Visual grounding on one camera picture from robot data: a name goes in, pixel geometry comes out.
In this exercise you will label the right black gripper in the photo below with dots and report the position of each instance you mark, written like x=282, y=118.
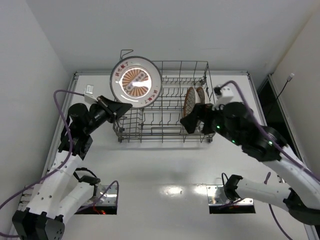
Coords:
x=202, y=117

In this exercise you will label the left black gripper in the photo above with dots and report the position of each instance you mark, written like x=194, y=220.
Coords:
x=106, y=109

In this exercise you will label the floral plate brown rim front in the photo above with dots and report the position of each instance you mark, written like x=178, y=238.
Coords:
x=191, y=99

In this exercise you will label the floral plate brown rim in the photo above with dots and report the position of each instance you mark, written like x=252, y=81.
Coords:
x=202, y=94
x=191, y=99

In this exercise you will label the white plate red characters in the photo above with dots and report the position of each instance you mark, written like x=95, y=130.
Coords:
x=137, y=81

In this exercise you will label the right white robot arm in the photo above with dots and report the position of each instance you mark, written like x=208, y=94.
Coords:
x=299, y=194

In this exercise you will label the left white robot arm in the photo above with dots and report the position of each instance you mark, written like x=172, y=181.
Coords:
x=46, y=215

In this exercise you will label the grey wire dish rack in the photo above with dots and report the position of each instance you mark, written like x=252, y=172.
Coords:
x=160, y=121

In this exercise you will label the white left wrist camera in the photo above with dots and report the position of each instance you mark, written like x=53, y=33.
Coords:
x=88, y=94

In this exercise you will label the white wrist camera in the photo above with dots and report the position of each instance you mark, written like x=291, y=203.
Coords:
x=224, y=95
x=88, y=94

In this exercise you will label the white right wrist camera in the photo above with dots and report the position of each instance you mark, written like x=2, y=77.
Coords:
x=224, y=95

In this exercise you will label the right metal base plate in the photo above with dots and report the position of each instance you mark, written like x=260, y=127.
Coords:
x=217, y=197

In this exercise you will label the metal base plate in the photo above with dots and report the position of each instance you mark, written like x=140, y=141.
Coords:
x=108, y=199
x=217, y=197

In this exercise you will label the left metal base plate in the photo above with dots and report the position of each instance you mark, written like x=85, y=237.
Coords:
x=108, y=199

